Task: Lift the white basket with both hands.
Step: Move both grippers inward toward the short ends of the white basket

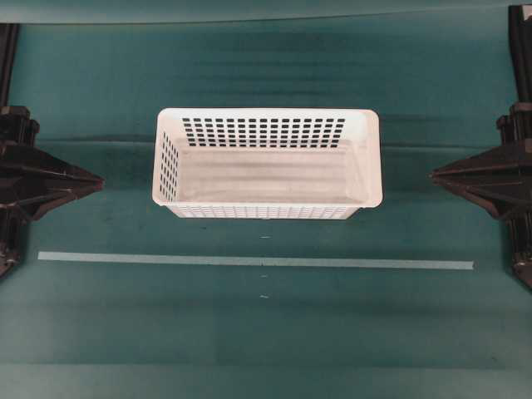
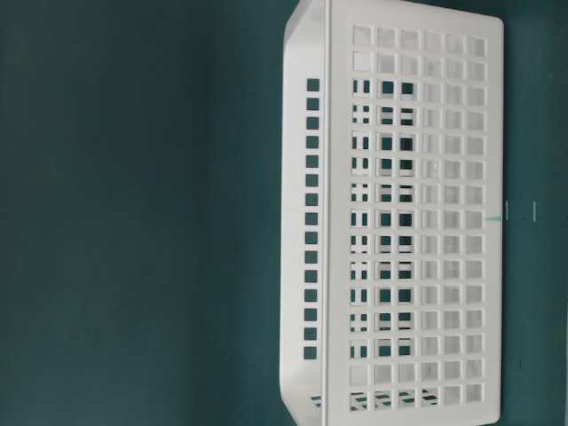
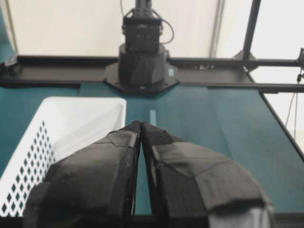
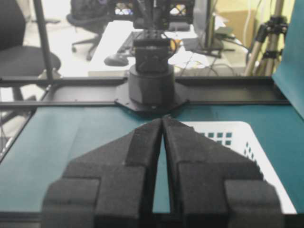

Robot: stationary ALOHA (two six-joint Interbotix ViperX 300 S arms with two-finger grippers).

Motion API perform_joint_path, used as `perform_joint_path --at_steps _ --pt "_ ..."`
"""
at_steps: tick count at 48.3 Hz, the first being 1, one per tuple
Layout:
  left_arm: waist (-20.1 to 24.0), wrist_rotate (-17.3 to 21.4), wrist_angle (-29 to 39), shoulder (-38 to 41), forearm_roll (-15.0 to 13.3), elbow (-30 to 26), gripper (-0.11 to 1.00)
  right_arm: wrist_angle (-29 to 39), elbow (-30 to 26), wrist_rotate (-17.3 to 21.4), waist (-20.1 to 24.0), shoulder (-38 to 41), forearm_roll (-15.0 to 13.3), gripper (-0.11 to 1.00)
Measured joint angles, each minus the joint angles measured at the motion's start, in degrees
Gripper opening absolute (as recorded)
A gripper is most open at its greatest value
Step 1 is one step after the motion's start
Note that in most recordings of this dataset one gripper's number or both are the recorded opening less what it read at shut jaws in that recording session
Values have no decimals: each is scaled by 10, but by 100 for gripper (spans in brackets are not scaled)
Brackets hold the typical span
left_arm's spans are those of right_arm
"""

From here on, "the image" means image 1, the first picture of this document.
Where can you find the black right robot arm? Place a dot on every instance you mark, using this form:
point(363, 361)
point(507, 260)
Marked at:
point(499, 180)

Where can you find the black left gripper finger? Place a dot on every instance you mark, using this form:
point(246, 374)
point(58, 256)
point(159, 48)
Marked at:
point(30, 161)
point(30, 201)

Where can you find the white perforated plastic basket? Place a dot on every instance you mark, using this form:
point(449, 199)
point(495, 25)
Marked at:
point(267, 163)

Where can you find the pale tape strip on table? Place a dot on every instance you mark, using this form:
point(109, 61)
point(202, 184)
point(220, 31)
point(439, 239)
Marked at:
point(255, 261)

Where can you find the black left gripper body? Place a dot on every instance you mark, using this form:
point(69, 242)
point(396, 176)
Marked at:
point(17, 126)

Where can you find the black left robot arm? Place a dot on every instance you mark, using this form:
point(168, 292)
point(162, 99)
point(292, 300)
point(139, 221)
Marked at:
point(9, 33)

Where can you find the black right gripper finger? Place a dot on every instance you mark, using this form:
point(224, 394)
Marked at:
point(502, 200)
point(504, 157)

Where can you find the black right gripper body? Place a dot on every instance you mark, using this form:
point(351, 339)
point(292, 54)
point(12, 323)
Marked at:
point(516, 125)

